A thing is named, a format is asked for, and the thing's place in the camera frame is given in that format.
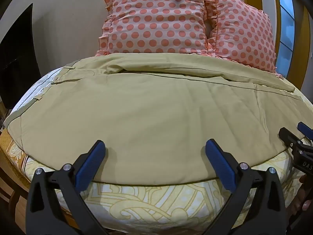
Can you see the large pink polka dot pillow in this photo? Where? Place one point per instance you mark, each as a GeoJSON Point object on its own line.
{"type": "Point", "coordinates": [156, 19]}

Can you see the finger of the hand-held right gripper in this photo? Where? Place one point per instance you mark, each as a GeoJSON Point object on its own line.
{"type": "Point", "coordinates": [305, 129]}
{"type": "Point", "coordinates": [289, 138]}

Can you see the dark cabinet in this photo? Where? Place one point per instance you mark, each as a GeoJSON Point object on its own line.
{"type": "Point", "coordinates": [17, 63]}

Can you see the yellow wooden window frame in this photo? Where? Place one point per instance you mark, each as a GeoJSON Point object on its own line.
{"type": "Point", "coordinates": [302, 53]}

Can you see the small pink polka dot pillow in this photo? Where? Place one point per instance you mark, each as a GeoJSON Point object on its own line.
{"type": "Point", "coordinates": [244, 31]}

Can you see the window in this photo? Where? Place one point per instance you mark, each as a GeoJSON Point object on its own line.
{"type": "Point", "coordinates": [286, 27]}

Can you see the yellow patterned bed sheet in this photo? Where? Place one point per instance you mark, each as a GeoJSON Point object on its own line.
{"type": "Point", "coordinates": [146, 205]}

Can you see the olive green blanket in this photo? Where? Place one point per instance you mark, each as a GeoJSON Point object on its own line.
{"type": "Point", "coordinates": [146, 117]}

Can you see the person's right hand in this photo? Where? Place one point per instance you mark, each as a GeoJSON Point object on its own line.
{"type": "Point", "coordinates": [297, 206]}

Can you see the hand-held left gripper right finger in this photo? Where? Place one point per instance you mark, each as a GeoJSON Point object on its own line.
{"type": "Point", "coordinates": [220, 161]}

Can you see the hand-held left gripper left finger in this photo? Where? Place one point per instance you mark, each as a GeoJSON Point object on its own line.
{"type": "Point", "coordinates": [91, 160]}

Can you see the wooden bed frame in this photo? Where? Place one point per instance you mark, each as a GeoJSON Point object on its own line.
{"type": "Point", "coordinates": [14, 195]}

